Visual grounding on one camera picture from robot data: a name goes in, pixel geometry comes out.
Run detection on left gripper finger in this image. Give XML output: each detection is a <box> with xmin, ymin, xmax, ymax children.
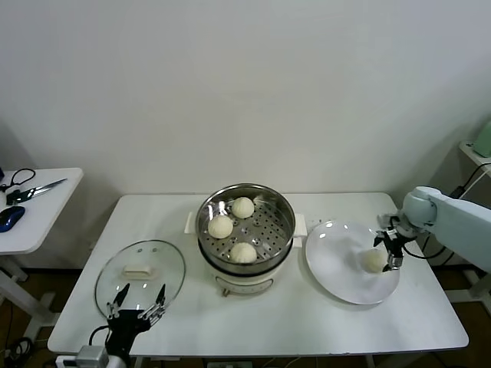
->
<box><xmin>106</xmin><ymin>283</ymin><xmax>130</xmax><ymax>320</ymax></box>
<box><xmin>138</xmin><ymin>284</ymin><xmax>167</xmax><ymax>320</ymax></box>

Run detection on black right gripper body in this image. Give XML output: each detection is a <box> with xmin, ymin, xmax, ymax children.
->
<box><xmin>383</xmin><ymin>228</ymin><xmax>408</xmax><ymax>258</ymax></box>

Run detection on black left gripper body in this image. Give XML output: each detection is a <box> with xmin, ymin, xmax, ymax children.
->
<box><xmin>106</xmin><ymin>309</ymin><xmax>153</xmax><ymax>356</ymax></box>

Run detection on white steamed baozi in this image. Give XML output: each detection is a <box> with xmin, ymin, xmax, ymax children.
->
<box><xmin>231</xmin><ymin>196</ymin><xmax>255</xmax><ymax>219</ymax></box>
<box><xmin>229</xmin><ymin>241</ymin><xmax>258</xmax><ymax>265</ymax></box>
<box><xmin>362</xmin><ymin>249</ymin><xmax>386</xmax><ymax>274</ymax></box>
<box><xmin>208</xmin><ymin>215</ymin><xmax>234</xmax><ymax>239</ymax></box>

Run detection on glass lid white handle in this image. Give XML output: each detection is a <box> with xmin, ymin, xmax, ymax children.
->
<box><xmin>94</xmin><ymin>239</ymin><xmax>186</xmax><ymax>321</ymax></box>

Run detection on steel steamer basket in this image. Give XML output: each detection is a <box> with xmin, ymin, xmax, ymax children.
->
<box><xmin>185</xmin><ymin>182</ymin><xmax>308</xmax><ymax>276</ymax></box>

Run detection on white round plate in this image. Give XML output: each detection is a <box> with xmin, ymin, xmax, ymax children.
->
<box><xmin>305</xmin><ymin>220</ymin><xmax>400</xmax><ymax>306</ymax></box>

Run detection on white side table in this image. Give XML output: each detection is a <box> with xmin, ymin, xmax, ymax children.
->
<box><xmin>0</xmin><ymin>167</ymin><xmax>84</xmax><ymax>340</ymax></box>

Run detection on white shelf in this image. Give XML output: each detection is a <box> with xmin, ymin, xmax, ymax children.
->
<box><xmin>459</xmin><ymin>140</ymin><xmax>491</xmax><ymax>169</ymax></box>

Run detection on blue computer mouse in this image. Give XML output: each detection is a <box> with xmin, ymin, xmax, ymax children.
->
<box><xmin>0</xmin><ymin>205</ymin><xmax>25</xmax><ymax>233</ymax></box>

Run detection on pale green appliance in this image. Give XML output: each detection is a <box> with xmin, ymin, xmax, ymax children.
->
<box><xmin>470</xmin><ymin>119</ymin><xmax>491</xmax><ymax>158</ymax></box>

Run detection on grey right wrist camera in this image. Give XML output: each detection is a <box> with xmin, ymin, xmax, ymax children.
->
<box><xmin>377</xmin><ymin>213</ymin><xmax>403</xmax><ymax>231</ymax></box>

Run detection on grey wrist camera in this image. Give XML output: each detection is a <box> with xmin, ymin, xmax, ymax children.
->
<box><xmin>56</xmin><ymin>344</ymin><xmax>111</xmax><ymax>368</ymax></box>
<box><xmin>377</xmin><ymin>213</ymin><xmax>403</xmax><ymax>231</ymax></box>

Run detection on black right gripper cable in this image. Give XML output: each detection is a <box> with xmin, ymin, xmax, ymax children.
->
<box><xmin>402</xmin><ymin>239</ymin><xmax>448</xmax><ymax>260</ymax></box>

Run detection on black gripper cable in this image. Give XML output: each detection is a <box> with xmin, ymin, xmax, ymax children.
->
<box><xmin>89</xmin><ymin>324</ymin><xmax>111</xmax><ymax>346</ymax></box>
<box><xmin>402</xmin><ymin>239</ymin><xmax>448</xmax><ymax>260</ymax></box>

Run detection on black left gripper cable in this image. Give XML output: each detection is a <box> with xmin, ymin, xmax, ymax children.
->
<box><xmin>89</xmin><ymin>324</ymin><xmax>111</xmax><ymax>346</ymax></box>

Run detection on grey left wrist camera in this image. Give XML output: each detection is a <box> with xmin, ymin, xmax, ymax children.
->
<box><xmin>56</xmin><ymin>344</ymin><xmax>111</xmax><ymax>368</ymax></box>

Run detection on black floor cables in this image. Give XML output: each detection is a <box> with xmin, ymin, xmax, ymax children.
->
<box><xmin>0</xmin><ymin>337</ymin><xmax>35</xmax><ymax>363</ymax></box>

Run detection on scissors with dark handle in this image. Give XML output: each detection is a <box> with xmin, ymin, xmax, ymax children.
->
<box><xmin>5</xmin><ymin>178</ymin><xmax>68</xmax><ymax>205</ymax></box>

